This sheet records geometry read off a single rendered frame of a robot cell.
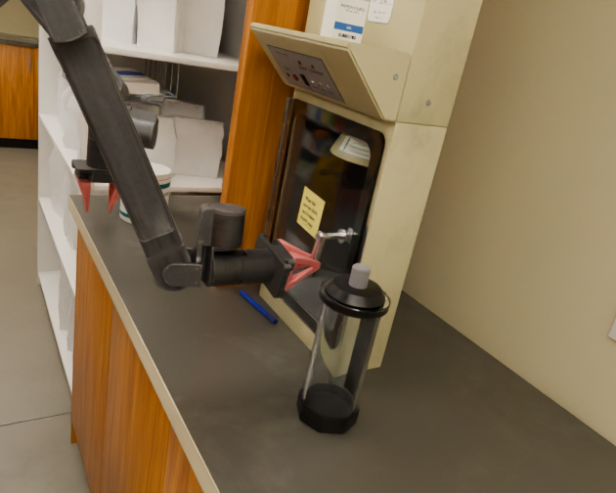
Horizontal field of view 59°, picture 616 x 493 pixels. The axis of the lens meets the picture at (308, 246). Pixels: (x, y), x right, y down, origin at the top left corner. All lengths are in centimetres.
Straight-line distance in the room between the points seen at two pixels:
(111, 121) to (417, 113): 45
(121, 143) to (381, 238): 44
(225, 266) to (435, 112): 41
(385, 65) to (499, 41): 53
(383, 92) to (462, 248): 60
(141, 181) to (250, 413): 40
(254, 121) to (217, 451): 65
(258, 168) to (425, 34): 49
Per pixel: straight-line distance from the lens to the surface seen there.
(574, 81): 120
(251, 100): 114
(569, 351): 120
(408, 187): 92
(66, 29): 75
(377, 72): 82
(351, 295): 78
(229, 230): 81
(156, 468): 117
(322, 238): 91
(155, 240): 80
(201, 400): 92
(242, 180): 118
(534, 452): 104
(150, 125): 111
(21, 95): 576
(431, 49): 88
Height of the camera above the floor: 151
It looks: 21 degrees down
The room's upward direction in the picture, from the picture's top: 11 degrees clockwise
